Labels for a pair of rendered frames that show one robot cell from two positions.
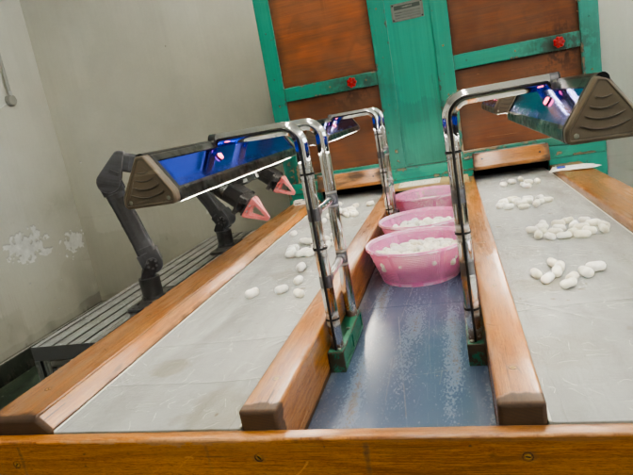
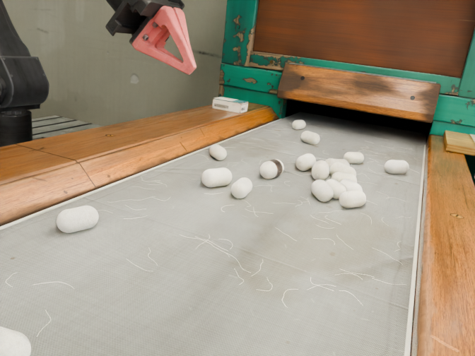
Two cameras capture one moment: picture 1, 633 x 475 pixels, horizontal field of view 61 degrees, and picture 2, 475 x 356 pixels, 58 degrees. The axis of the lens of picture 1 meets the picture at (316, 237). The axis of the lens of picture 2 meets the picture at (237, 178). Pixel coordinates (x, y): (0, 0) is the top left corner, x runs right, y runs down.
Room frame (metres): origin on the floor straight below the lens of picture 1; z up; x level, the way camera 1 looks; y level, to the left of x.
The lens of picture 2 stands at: (1.52, -0.08, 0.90)
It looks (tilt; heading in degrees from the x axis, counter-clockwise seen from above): 18 degrees down; 6
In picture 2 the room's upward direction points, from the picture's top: 7 degrees clockwise
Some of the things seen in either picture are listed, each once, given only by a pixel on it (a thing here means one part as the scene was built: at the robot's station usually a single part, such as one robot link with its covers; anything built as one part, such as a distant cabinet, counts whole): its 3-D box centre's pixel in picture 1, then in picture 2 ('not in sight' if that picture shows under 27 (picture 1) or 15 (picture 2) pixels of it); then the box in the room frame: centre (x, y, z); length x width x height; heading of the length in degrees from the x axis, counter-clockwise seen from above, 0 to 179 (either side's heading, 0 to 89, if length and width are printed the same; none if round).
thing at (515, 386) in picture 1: (480, 242); not in sight; (1.42, -0.44, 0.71); 1.81 x 0.05 x 0.11; 164
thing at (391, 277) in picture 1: (418, 256); not in sight; (1.35, -0.25, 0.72); 0.27 x 0.27 x 0.10
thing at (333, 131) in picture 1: (334, 126); not in sight; (1.96, -0.13, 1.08); 0.62 x 0.08 x 0.07; 164
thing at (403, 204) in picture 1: (428, 204); not in sight; (2.05, -0.45, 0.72); 0.27 x 0.27 x 0.10
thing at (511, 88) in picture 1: (510, 217); not in sight; (0.89, -0.33, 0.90); 0.20 x 0.19 x 0.45; 164
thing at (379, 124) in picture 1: (364, 172); not in sight; (1.93, -0.21, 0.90); 0.20 x 0.19 x 0.45; 164
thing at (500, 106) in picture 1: (498, 98); not in sight; (1.81, -0.67, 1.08); 0.62 x 0.08 x 0.07; 164
